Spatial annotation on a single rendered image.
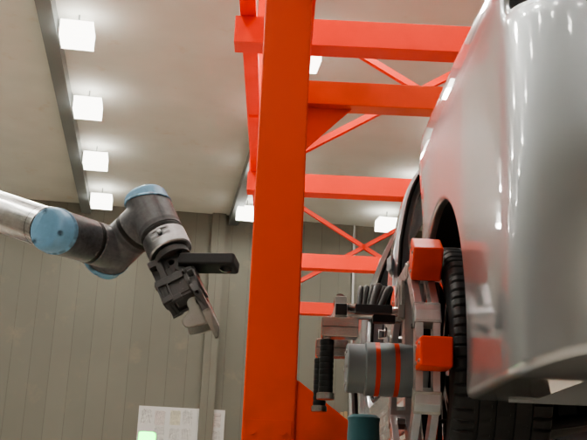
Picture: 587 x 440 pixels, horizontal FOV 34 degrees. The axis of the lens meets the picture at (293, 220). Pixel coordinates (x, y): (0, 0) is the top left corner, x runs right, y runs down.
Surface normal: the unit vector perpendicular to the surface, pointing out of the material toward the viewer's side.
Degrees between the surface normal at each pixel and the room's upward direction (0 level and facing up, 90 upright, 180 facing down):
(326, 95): 90
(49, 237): 92
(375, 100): 90
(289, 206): 90
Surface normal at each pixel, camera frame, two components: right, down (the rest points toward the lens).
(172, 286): -0.19, -0.50
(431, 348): 0.02, -0.28
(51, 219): -0.51, -0.23
